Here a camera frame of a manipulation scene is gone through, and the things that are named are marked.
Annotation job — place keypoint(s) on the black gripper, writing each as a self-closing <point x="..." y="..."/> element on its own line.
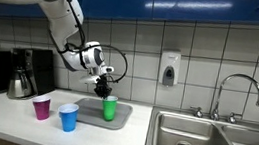
<point x="102" y="81"/>

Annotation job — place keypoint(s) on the green plastic cup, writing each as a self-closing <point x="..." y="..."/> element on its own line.
<point x="108" y="109"/>

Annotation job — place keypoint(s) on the blue plastic cup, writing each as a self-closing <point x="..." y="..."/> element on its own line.
<point x="68" y="119"/>

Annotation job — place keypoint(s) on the magenta plastic cup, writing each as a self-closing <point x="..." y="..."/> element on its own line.
<point x="41" y="108"/>

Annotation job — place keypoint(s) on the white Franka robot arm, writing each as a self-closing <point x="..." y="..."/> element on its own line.
<point x="59" y="16"/>

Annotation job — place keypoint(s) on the grey plastic tray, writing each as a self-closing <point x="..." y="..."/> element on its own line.
<point x="90" y="111"/>

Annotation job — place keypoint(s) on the stainless steel carafe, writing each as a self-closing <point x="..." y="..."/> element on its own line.
<point x="18" y="84"/>

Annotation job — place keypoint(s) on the blue upper cabinets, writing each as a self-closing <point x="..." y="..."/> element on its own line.
<point x="179" y="1"/>

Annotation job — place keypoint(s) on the chrome gooseneck faucet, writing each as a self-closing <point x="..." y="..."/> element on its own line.
<point x="236" y="76"/>

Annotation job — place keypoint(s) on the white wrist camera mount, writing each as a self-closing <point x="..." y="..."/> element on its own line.
<point x="90" y="78"/>

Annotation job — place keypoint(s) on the white wall soap dispenser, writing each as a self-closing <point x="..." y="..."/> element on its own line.
<point x="169" y="67"/>

